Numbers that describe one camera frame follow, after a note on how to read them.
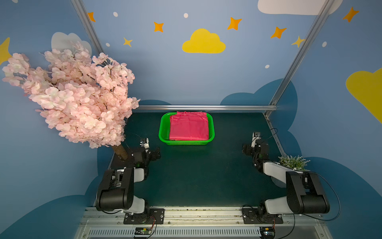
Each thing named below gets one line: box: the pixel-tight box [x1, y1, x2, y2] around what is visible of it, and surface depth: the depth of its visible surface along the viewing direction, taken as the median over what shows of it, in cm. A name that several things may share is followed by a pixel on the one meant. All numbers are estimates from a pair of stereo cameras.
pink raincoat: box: [169, 111, 209, 141], surface depth 103 cm
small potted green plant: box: [277, 153, 311, 172], surface depth 78 cm
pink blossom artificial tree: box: [1, 42, 140, 161], surface depth 56 cm
